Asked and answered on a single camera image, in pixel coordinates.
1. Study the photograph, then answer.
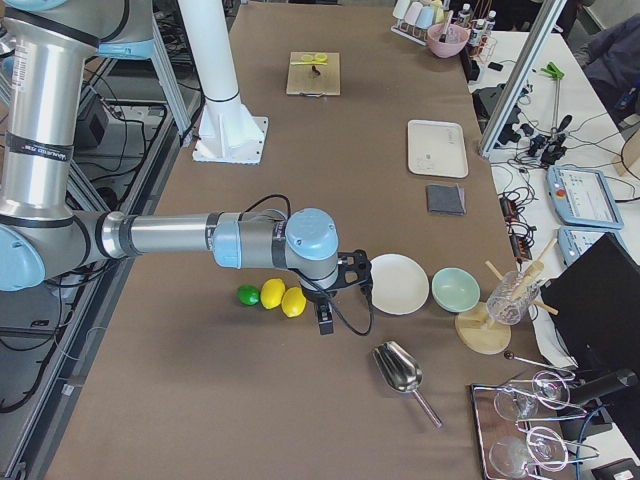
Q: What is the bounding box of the steel scoop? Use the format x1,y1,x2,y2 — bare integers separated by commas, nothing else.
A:
372,341,443,428

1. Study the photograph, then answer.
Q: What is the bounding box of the black monitor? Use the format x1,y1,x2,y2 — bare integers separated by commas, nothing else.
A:
541,233,639,372

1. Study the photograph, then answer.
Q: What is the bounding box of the whole lemon rear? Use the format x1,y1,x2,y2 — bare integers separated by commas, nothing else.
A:
260,278,286,310

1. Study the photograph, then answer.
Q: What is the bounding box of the lower blue teach pendant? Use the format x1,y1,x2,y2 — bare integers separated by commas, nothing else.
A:
557,226,608,267

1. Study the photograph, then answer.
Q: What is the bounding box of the whole lemon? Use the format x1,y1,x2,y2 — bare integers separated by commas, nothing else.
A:
260,278,286,310
281,287,307,318

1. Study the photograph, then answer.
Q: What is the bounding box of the wooden cutting board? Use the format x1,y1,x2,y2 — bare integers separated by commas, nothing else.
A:
286,51,341,97

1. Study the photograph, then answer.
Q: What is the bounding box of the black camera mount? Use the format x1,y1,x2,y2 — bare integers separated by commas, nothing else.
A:
333,249,373,292

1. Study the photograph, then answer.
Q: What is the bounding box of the white cup rack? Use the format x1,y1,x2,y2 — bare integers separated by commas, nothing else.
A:
391,0,450,45

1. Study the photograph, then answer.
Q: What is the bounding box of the clear textured glass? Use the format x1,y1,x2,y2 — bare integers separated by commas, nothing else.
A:
486,271,540,326

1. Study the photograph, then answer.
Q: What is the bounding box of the wooden cup stand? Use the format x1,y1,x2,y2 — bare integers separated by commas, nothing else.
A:
455,238,559,355

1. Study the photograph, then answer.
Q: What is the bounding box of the wine glass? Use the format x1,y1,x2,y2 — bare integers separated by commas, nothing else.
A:
494,370,570,421
489,426,569,479

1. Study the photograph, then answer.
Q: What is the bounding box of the blue teach pendant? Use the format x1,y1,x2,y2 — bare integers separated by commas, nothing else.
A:
557,226,608,267
546,165,624,230

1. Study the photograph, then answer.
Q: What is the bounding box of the long reacher grabber tool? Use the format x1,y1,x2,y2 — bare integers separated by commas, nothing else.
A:
527,62,573,169

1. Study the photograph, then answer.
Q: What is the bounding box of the pink bowl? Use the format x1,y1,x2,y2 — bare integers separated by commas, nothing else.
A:
427,24,470,58

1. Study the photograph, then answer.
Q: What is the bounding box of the green lime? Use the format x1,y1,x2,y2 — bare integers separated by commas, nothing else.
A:
236,284,261,306

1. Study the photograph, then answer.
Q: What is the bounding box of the upper wine glass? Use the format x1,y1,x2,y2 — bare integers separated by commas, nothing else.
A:
494,370,570,421

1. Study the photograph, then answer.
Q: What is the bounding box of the mint green bowl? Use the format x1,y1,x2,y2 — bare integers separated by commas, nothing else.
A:
431,267,480,313

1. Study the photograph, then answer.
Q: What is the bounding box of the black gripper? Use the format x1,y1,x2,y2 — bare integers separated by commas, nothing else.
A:
301,286,334,335

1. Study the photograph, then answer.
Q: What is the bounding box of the upper blue teach pendant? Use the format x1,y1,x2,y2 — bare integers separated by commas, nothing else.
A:
546,165,624,230

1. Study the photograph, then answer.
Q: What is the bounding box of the cream round plate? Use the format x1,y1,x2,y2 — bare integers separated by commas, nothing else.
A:
371,253,430,315

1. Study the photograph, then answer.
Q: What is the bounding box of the aluminium frame post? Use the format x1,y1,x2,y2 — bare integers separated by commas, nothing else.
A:
479,0,566,160

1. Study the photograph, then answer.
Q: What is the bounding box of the lower wine glass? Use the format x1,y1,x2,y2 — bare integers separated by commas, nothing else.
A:
489,426,569,479

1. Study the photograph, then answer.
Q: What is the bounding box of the grey folded cloth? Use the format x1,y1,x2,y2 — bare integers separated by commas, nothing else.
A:
426,184,466,216

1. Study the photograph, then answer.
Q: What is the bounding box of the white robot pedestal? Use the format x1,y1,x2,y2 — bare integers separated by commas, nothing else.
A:
179,0,268,165

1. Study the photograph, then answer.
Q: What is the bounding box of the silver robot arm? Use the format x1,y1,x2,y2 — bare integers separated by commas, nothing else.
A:
1,1,339,334

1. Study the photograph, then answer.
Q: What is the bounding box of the cream rabbit tray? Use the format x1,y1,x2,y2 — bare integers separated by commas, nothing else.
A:
407,119,469,178

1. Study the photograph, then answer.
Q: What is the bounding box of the small spoon dark tip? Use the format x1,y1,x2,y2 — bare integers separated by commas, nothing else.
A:
503,350,553,369

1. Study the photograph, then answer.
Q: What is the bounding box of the steel glass rack tray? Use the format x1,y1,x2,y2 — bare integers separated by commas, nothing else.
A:
469,370,600,479

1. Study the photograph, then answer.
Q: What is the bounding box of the whole lemon front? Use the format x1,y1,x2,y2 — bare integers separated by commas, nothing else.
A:
281,287,307,318

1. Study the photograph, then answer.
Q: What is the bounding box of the copper wire bottle rack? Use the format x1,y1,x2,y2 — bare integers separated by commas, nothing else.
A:
455,1,497,66

